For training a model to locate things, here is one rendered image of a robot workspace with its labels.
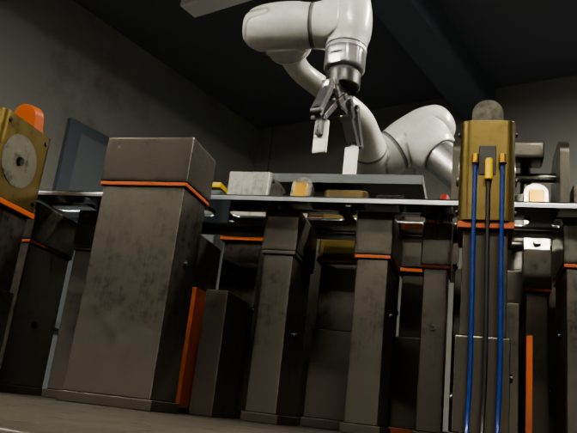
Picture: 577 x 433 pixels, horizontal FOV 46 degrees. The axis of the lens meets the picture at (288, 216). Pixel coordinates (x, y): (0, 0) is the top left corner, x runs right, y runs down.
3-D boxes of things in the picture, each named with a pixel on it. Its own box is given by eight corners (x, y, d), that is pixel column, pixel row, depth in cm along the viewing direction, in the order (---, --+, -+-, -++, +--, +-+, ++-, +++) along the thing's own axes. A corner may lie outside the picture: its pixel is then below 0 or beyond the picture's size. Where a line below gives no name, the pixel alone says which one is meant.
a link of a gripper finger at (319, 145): (330, 120, 135) (328, 118, 134) (326, 153, 133) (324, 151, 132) (316, 122, 136) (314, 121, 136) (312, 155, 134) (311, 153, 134)
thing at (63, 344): (40, 396, 98) (79, 209, 107) (59, 398, 103) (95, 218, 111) (70, 399, 97) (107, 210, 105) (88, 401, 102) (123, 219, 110)
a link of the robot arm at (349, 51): (318, 42, 145) (314, 67, 143) (355, 34, 140) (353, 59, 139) (337, 63, 152) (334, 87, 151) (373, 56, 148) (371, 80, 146)
